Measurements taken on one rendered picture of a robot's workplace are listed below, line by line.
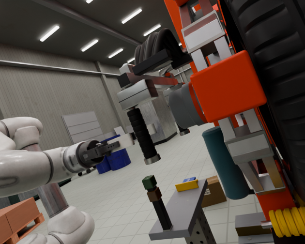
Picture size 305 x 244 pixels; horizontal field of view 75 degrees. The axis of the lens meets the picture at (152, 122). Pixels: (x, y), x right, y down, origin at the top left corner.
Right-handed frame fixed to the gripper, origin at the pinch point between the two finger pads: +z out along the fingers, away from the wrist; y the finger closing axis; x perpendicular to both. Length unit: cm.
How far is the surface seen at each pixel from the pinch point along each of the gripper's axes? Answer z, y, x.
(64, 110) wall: -780, -711, 232
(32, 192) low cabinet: -577, -301, -57
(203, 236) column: -10, -36, -54
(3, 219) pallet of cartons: -301, -94, -45
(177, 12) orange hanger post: 11, -66, 52
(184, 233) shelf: -8.0, -16.3, -39.3
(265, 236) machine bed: 11, -61, -75
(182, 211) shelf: -11.6, -28.5, -37.8
